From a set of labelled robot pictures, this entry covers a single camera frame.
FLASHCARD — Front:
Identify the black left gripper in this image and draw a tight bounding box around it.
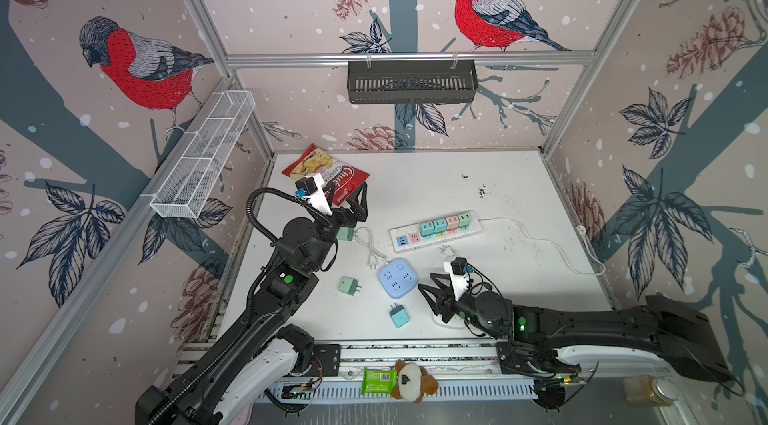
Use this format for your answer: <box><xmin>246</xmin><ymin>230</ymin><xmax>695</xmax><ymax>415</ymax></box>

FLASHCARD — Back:
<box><xmin>306</xmin><ymin>181</ymin><xmax>366</xmax><ymax>272</ymax></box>

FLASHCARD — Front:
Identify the green plug adapter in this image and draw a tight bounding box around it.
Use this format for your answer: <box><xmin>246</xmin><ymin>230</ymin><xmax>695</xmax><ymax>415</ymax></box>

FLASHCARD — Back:
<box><xmin>337</xmin><ymin>227</ymin><xmax>355</xmax><ymax>241</ymax></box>
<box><xmin>338</xmin><ymin>276</ymin><xmax>361</xmax><ymax>296</ymax></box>
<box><xmin>457</xmin><ymin>212</ymin><xmax>476</xmax><ymax>229</ymax></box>

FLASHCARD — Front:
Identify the teal plug adapter front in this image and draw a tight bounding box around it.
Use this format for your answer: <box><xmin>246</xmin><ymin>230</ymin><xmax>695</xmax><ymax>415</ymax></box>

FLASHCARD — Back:
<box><xmin>389</xmin><ymin>304</ymin><xmax>410</xmax><ymax>328</ymax></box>

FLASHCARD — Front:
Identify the teal plug adapter pair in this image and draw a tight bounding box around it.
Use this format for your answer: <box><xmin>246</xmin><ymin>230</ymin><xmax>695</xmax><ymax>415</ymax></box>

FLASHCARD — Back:
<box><xmin>419</xmin><ymin>221</ymin><xmax>435</xmax><ymax>237</ymax></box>
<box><xmin>432</xmin><ymin>218</ymin><xmax>447</xmax><ymax>234</ymax></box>

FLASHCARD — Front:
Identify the pink plug adapter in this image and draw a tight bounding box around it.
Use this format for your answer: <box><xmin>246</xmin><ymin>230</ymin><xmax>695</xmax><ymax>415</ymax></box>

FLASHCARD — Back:
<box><xmin>446</xmin><ymin>215</ymin><xmax>460</xmax><ymax>231</ymax></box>

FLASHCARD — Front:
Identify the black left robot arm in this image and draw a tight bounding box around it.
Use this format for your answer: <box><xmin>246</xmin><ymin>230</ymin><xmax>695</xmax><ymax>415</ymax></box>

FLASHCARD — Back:
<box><xmin>135</xmin><ymin>178</ymin><xmax>368</xmax><ymax>424</ymax></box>

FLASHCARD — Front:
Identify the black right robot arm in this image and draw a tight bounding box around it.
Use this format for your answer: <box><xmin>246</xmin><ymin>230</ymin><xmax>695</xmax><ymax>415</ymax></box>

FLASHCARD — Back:
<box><xmin>418</xmin><ymin>274</ymin><xmax>735</xmax><ymax>383</ymax></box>

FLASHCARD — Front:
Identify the white square socket cube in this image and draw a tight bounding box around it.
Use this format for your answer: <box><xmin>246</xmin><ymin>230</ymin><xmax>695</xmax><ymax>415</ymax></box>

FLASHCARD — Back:
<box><xmin>432</xmin><ymin>307</ymin><xmax>465</xmax><ymax>330</ymax></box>

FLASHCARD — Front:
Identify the white multicolour power strip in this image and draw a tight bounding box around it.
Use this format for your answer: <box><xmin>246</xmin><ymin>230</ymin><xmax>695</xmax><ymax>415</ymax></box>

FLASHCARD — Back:
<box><xmin>389</xmin><ymin>211</ymin><xmax>483</xmax><ymax>253</ymax></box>

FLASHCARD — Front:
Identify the blue square socket cube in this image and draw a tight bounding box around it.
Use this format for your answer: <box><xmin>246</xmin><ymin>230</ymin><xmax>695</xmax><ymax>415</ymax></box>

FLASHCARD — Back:
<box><xmin>377</xmin><ymin>258</ymin><xmax>418</xmax><ymax>299</ymax></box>

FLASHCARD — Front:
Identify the red Chuba chips bag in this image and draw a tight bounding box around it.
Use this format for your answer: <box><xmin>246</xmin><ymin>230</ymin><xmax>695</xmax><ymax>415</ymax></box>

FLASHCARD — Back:
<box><xmin>282</xmin><ymin>144</ymin><xmax>369</xmax><ymax>206</ymax></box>

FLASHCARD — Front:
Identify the brown plush dog toy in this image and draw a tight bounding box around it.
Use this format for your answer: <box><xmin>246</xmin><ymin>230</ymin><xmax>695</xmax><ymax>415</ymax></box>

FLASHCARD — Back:
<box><xmin>390</xmin><ymin>360</ymin><xmax>439</xmax><ymax>403</ymax></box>

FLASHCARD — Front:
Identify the green wet wipes pack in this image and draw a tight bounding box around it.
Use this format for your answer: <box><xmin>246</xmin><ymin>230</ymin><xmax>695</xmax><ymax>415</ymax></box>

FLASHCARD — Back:
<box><xmin>361</xmin><ymin>368</ymin><xmax>398</xmax><ymax>395</ymax></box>

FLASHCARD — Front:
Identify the glass jar with lid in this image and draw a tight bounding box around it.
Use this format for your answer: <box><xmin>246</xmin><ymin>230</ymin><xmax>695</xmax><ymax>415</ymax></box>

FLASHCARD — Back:
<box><xmin>622</xmin><ymin>375</ymin><xmax>682</xmax><ymax>406</ymax></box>

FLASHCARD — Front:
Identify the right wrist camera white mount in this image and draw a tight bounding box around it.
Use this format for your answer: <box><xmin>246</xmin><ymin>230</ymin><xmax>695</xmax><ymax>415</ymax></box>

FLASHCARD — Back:
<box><xmin>443</xmin><ymin>257</ymin><xmax>472</xmax><ymax>300</ymax></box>

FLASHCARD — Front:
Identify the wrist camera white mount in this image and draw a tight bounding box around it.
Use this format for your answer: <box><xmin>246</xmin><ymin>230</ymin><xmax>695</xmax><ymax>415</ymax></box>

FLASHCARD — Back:
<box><xmin>443</xmin><ymin>257</ymin><xmax>472</xmax><ymax>300</ymax></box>
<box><xmin>295</xmin><ymin>173</ymin><xmax>332</xmax><ymax>216</ymax></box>

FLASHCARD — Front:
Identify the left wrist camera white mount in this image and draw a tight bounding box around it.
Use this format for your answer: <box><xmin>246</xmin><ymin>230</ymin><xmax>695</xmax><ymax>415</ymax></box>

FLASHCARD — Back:
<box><xmin>295</xmin><ymin>173</ymin><xmax>332</xmax><ymax>216</ymax></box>

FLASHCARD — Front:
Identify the white cable of blue cube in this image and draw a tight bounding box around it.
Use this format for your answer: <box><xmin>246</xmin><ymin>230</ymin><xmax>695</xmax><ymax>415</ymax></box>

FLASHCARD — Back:
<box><xmin>352</xmin><ymin>226</ymin><xmax>388</xmax><ymax>273</ymax></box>

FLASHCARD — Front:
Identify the black hanging wall basket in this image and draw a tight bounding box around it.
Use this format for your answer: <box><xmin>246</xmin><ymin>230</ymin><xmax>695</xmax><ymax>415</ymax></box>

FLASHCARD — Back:
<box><xmin>347</xmin><ymin>60</ymin><xmax>478</xmax><ymax>105</ymax></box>

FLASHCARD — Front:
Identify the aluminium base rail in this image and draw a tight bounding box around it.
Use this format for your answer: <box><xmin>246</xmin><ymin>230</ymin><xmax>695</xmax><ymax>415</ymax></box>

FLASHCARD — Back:
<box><xmin>173</xmin><ymin>337</ymin><xmax>673</xmax><ymax>405</ymax></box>

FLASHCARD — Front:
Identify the white wire mesh shelf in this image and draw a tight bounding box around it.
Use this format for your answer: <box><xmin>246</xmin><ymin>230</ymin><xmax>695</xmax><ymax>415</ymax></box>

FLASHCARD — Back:
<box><xmin>150</xmin><ymin>90</ymin><xmax>255</xmax><ymax>219</ymax></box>

